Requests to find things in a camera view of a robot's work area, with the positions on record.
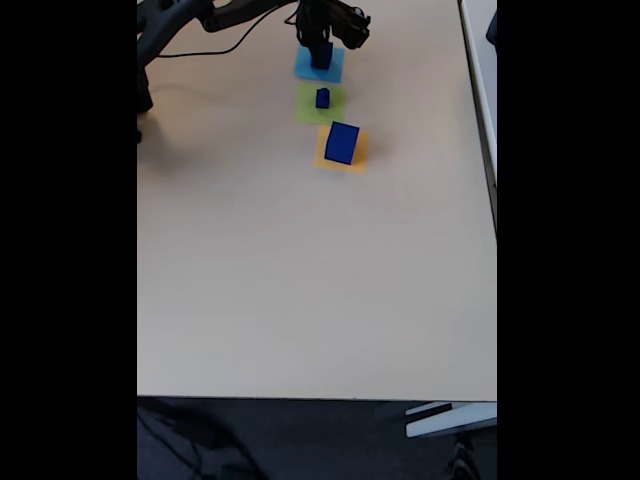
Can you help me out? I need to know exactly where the white table foot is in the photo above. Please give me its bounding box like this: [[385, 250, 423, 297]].
[[404, 401, 498, 439]]

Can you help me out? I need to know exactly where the medium blue cube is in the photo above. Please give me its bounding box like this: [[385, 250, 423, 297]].
[[310, 42, 334, 70]]

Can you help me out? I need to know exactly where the orange paper square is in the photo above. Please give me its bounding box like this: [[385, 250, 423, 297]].
[[313, 124, 372, 176]]

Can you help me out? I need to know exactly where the green paper square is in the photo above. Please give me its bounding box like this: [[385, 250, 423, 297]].
[[292, 82, 348, 126]]

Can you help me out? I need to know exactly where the black camera box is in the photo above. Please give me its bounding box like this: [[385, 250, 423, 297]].
[[329, 3, 372, 50]]

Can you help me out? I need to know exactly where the blue paper square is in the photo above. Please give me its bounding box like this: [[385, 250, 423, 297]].
[[293, 44, 347, 84]]

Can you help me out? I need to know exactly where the large blue cube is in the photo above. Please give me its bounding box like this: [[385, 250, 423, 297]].
[[324, 120, 361, 167]]

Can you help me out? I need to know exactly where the white neighbouring table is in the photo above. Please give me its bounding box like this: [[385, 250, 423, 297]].
[[457, 0, 498, 236]]

